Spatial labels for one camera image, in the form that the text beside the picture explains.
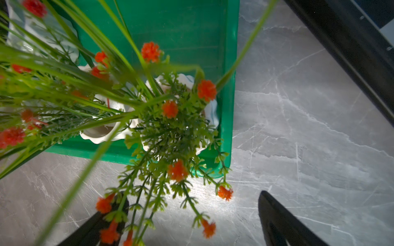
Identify orange flower pot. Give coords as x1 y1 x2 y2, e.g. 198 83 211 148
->
33 0 281 246

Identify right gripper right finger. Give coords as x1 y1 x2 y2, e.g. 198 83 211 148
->
258 191 328 246

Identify black white chessboard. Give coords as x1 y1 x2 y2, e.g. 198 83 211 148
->
286 1 394 124

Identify red flower pot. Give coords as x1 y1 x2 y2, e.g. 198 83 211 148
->
1 1 152 178

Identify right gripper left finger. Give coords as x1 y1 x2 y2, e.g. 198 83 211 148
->
59 192 129 246

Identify green plastic storage tray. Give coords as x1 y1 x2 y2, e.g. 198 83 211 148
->
46 1 240 178

